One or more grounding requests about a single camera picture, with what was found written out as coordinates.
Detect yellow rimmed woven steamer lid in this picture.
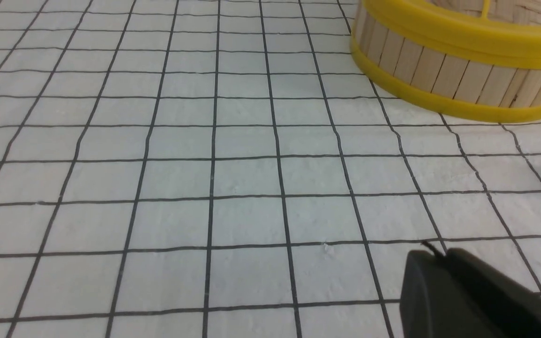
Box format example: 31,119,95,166
364,0,541,59

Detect bamboo steamer basket yellow bands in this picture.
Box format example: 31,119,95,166
350,3,541,123

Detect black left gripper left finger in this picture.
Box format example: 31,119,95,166
400,250,502,338

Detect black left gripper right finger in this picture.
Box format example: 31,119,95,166
444,248,541,338

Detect white grid-lined table mat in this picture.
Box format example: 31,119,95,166
0,0,541,338

